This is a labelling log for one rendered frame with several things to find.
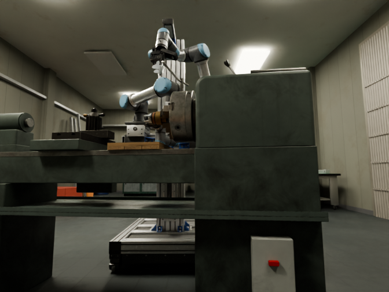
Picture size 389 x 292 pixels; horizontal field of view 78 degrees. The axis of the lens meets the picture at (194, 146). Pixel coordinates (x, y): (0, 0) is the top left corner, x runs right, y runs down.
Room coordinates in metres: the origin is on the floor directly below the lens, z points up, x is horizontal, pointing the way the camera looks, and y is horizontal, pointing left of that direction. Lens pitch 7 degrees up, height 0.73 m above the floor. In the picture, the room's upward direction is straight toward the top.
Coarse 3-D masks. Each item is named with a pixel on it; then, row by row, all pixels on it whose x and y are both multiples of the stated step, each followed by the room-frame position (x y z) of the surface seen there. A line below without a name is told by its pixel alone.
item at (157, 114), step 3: (156, 111) 1.47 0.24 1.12; (159, 111) 1.47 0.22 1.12; (153, 114) 1.46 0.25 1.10; (156, 114) 1.45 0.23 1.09; (159, 114) 1.45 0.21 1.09; (153, 117) 1.46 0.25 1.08; (156, 117) 1.45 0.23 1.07; (159, 117) 1.45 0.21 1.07; (153, 120) 1.46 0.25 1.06; (156, 120) 1.46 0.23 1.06; (159, 120) 1.45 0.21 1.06; (162, 120) 1.46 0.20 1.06; (165, 120) 1.46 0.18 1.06; (153, 123) 1.49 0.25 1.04; (156, 123) 1.48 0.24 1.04; (159, 123) 1.48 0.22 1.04
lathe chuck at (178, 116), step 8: (176, 96) 1.35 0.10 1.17; (184, 96) 1.34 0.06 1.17; (176, 104) 1.32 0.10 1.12; (184, 104) 1.31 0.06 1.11; (176, 112) 1.32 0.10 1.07; (184, 112) 1.31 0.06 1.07; (176, 120) 1.33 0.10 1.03; (184, 120) 1.32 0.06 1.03; (184, 128) 1.34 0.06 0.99; (176, 136) 1.39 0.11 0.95; (184, 136) 1.39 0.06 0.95
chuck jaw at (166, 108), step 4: (172, 104) 1.33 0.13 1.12; (164, 108) 1.35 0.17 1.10; (168, 108) 1.35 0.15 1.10; (172, 108) 1.33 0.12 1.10; (160, 112) 1.43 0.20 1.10; (164, 112) 1.36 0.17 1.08; (168, 112) 1.36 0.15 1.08; (160, 116) 1.42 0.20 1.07; (164, 116) 1.42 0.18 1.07; (168, 116) 1.42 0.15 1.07
